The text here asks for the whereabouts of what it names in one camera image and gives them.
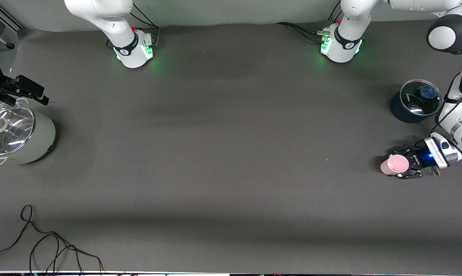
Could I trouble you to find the pink plastic cup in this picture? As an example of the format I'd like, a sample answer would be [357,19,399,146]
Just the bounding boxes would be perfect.
[380,153,410,176]

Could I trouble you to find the pale green cooking pot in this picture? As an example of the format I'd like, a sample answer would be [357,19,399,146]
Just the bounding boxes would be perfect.
[0,98,57,166]

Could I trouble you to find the dark blue saucepan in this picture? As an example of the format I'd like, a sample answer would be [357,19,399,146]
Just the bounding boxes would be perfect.
[390,79,444,124]

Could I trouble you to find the glass lid with beige knob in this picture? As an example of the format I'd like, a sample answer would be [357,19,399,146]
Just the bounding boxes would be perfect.
[0,103,36,157]

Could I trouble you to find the glass lid with blue knob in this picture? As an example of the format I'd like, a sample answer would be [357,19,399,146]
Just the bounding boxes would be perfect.
[400,79,443,116]

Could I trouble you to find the dark grey table mat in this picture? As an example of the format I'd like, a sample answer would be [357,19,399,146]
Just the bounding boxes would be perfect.
[0,15,462,273]

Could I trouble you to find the aluminium frame rail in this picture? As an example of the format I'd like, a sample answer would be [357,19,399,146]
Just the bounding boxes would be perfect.
[0,6,26,31]

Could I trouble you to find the thin black loose cable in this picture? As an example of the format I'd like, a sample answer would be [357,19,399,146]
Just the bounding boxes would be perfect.
[0,204,104,274]

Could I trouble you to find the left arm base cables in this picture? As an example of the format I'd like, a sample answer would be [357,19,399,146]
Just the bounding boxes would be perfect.
[275,8,345,44]

